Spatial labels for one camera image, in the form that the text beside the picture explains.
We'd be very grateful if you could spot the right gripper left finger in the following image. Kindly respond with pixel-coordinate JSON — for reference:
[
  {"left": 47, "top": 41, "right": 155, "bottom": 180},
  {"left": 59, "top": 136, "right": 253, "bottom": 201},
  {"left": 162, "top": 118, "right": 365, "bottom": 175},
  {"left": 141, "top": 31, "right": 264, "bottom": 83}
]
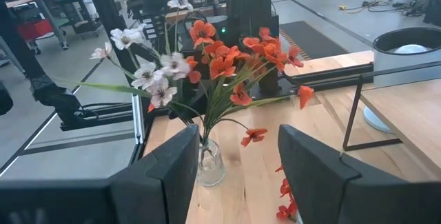
[{"left": 108, "top": 123, "right": 201, "bottom": 224}]

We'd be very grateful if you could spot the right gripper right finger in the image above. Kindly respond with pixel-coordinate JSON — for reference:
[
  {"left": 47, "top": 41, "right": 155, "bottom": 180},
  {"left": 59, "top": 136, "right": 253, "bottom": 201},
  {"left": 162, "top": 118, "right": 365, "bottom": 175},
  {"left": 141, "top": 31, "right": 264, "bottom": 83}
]
[{"left": 277, "top": 123, "right": 410, "bottom": 224}]

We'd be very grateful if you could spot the red artificial flower bunch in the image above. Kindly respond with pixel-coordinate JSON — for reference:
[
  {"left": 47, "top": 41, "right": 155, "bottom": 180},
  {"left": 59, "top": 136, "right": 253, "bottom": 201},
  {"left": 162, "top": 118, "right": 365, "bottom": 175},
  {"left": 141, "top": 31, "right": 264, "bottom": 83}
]
[{"left": 274, "top": 163, "right": 299, "bottom": 223}]

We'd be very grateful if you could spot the clear glass vase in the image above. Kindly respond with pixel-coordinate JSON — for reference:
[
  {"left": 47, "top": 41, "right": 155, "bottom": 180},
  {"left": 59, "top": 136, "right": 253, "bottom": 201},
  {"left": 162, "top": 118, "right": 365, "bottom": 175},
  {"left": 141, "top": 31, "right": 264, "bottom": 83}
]
[{"left": 196, "top": 137, "right": 227, "bottom": 188}]

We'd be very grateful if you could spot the white artificial flower bunch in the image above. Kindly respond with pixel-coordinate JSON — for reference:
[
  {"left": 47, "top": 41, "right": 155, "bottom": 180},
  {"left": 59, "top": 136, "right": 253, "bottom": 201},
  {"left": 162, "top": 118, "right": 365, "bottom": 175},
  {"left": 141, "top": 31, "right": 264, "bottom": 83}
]
[{"left": 51, "top": 0, "right": 207, "bottom": 143}]

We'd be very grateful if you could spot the orange artificial flower bunch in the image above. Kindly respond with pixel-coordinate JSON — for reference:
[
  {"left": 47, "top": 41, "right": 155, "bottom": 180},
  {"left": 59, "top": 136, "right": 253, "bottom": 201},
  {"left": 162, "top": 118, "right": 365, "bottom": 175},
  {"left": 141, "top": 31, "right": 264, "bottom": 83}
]
[{"left": 147, "top": 19, "right": 316, "bottom": 149}]

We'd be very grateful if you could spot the wooden shelf with black legs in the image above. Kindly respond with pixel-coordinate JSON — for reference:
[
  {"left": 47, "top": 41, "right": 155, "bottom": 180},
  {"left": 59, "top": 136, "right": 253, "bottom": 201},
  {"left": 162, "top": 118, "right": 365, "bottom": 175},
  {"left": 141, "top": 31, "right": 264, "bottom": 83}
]
[{"left": 342, "top": 59, "right": 441, "bottom": 181}]

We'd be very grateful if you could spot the black floor mat striped edge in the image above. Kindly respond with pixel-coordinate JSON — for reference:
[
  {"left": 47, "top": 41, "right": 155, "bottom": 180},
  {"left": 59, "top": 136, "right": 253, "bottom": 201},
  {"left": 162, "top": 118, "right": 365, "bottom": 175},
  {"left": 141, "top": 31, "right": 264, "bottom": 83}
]
[{"left": 278, "top": 20, "right": 349, "bottom": 61}]

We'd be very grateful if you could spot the white cylinder with black rim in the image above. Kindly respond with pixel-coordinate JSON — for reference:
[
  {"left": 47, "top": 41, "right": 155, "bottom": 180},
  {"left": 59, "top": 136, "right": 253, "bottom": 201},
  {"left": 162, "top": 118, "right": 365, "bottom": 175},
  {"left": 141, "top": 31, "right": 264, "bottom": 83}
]
[{"left": 362, "top": 26, "right": 441, "bottom": 135}]

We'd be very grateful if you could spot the red storage bin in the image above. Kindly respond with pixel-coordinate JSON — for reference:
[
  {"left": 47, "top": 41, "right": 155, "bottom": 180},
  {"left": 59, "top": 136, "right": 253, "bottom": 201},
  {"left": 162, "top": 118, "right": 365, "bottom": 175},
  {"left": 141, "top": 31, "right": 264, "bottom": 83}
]
[{"left": 17, "top": 18, "right": 55, "bottom": 43}]

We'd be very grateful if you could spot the black metal mounting frame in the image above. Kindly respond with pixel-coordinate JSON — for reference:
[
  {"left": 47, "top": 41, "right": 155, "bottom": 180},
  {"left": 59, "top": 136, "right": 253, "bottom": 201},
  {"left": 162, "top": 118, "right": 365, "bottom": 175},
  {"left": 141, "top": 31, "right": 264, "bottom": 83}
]
[{"left": 0, "top": 0, "right": 375, "bottom": 165}]

